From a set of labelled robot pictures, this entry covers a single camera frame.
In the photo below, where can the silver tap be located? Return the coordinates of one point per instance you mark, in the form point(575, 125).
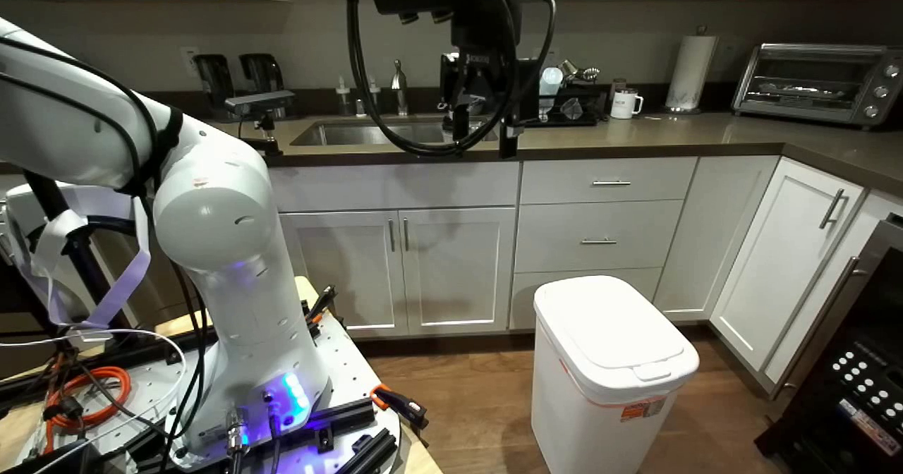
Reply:
point(400, 89)

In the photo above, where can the black steel appliance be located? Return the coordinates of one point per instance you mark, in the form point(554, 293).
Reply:
point(868, 361)

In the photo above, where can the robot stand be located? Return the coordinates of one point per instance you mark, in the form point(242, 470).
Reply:
point(353, 361)

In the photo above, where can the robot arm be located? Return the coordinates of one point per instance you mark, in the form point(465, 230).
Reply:
point(219, 220)

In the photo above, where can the orange black clamp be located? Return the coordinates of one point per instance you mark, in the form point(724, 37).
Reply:
point(402, 403)

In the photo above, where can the white bin lid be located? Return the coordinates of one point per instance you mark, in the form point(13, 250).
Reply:
point(607, 333)

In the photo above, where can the steel sink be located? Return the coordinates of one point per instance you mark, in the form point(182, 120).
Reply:
point(353, 134)

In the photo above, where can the white mug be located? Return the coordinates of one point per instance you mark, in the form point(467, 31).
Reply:
point(623, 104)

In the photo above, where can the black dish rack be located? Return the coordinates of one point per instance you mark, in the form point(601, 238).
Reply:
point(578, 104)

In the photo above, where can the camera on mount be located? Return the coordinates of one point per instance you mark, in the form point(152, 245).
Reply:
point(259, 104)

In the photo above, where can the soap dispenser bottle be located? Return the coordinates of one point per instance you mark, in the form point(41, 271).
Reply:
point(374, 96)
point(343, 99)

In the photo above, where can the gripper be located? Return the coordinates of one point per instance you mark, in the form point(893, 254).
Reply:
point(483, 26)

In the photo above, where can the white bin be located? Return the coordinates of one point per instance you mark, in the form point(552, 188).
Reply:
point(600, 403)

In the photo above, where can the silver toaster oven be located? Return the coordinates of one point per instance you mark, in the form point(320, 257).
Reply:
point(811, 82)

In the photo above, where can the white cabinet door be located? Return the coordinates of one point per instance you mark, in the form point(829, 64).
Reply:
point(712, 241)
point(458, 269)
point(338, 276)
point(776, 269)

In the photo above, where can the white bottle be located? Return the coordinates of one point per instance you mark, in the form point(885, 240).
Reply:
point(550, 82)

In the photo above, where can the paper towel roll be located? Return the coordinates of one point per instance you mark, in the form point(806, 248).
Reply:
point(691, 72)

